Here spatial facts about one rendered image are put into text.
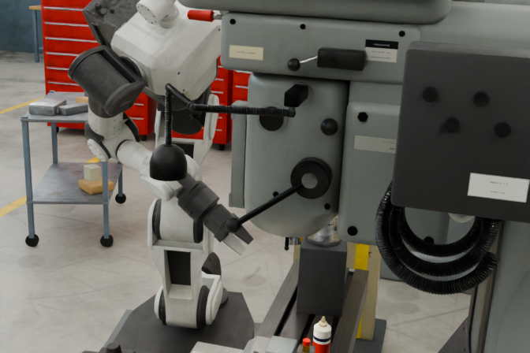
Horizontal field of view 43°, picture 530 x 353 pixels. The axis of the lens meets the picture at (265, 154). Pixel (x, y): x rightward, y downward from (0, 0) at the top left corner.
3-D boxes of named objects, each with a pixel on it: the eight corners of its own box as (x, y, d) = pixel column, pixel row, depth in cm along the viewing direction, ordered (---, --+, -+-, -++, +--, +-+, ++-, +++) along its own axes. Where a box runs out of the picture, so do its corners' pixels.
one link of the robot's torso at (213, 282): (168, 298, 242) (168, 265, 238) (222, 303, 240) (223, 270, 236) (152, 328, 222) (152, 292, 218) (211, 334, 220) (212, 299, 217)
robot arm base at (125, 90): (61, 86, 166) (69, 57, 157) (99, 63, 174) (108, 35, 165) (104, 127, 164) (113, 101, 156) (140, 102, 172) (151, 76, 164)
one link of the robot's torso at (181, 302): (163, 304, 235) (155, 188, 213) (219, 310, 233) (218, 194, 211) (151, 336, 222) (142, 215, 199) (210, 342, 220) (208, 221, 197)
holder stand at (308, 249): (295, 313, 174) (300, 243, 169) (299, 274, 195) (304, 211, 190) (341, 317, 173) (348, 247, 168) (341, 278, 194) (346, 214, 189)
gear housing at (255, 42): (217, 70, 115) (218, 11, 112) (255, 53, 137) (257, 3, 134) (415, 88, 107) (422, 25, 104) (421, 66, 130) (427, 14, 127)
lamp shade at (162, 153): (146, 170, 131) (145, 140, 129) (181, 168, 133) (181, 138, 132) (154, 182, 124) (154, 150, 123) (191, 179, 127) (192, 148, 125)
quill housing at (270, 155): (233, 239, 125) (239, 70, 116) (262, 202, 144) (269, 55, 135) (334, 255, 120) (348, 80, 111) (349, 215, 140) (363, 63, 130)
